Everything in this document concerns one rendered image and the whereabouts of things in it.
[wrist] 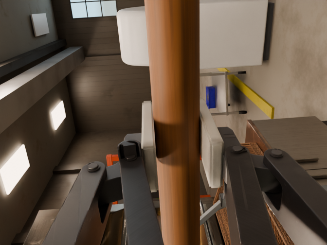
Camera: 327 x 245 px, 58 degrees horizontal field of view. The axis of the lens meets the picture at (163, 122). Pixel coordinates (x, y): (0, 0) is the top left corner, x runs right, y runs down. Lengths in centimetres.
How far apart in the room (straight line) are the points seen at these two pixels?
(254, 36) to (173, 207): 299
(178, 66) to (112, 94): 1171
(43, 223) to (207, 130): 215
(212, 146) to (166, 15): 7
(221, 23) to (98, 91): 928
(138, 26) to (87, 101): 923
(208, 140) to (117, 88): 1164
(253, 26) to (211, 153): 300
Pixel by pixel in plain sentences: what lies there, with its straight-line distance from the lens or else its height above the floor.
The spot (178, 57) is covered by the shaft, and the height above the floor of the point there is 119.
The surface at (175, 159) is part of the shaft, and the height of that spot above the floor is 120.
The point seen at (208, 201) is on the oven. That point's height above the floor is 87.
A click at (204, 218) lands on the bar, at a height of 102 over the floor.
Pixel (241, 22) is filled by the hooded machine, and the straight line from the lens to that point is 310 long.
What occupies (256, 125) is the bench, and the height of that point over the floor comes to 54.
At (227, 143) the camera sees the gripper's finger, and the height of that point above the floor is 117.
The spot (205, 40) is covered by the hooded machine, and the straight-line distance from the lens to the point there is 304.
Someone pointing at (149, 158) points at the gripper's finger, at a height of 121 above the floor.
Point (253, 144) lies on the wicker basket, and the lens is 195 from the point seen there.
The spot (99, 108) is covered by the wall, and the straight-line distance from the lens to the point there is 1212.
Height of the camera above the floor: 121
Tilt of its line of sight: 1 degrees down
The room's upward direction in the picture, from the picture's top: 94 degrees counter-clockwise
